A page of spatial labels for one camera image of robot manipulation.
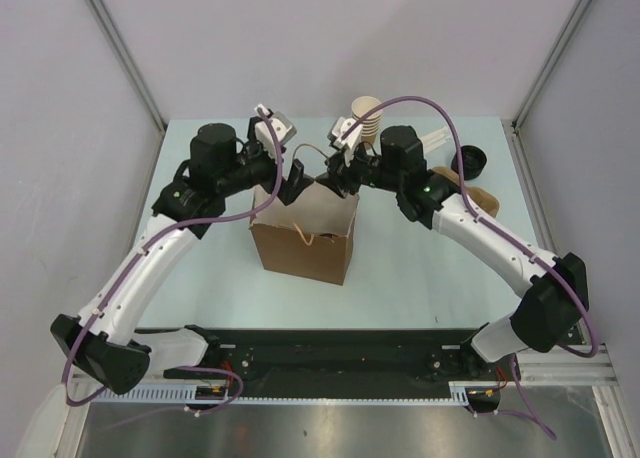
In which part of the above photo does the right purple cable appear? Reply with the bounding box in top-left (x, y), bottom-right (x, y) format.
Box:
top-left (344, 95), bottom-right (604, 439)

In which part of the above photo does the brown cardboard cup carrier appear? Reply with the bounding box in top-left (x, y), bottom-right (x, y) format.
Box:
top-left (432, 166), bottom-right (500, 218)

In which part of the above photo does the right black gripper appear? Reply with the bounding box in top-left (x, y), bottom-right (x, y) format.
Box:
top-left (316, 139), bottom-right (403, 199)

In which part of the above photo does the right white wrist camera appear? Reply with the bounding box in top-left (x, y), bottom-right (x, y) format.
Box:
top-left (328, 117), bottom-right (363, 165)

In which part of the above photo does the stack of brown paper cups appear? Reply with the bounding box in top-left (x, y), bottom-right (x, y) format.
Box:
top-left (351, 96), bottom-right (382, 144)

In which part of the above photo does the bundle of white straws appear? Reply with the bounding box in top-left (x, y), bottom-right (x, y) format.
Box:
top-left (420, 127), bottom-right (452, 154)

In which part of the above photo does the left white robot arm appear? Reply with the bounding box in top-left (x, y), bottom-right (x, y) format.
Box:
top-left (51, 114), bottom-right (310, 394)

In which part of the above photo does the purple cable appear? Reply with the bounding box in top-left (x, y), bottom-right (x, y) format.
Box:
top-left (60, 107), bottom-right (289, 429)
top-left (344, 95), bottom-right (604, 439)

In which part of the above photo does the white slotted cable duct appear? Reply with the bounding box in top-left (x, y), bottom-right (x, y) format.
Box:
top-left (93, 383), bottom-right (469, 407)

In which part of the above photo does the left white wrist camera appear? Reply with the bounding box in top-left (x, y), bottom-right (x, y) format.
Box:
top-left (249, 103), bottom-right (297, 158)

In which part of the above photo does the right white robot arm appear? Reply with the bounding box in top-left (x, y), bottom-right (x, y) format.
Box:
top-left (316, 118), bottom-right (589, 379)

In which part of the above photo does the brown paper takeout bag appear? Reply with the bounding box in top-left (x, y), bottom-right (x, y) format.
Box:
top-left (249, 183), bottom-right (359, 285)

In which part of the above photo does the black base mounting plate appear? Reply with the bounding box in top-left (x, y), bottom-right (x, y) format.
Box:
top-left (163, 328), bottom-right (509, 400)

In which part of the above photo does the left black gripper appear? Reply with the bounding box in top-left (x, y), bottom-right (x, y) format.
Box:
top-left (216, 117), bottom-right (312, 204)

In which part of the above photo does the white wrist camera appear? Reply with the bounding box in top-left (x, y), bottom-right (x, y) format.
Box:
top-left (249, 103), bottom-right (297, 158)
top-left (328, 117), bottom-right (363, 165)

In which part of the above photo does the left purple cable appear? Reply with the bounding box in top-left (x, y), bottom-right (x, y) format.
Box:
top-left (60, 107), bottom-right (289, 429)

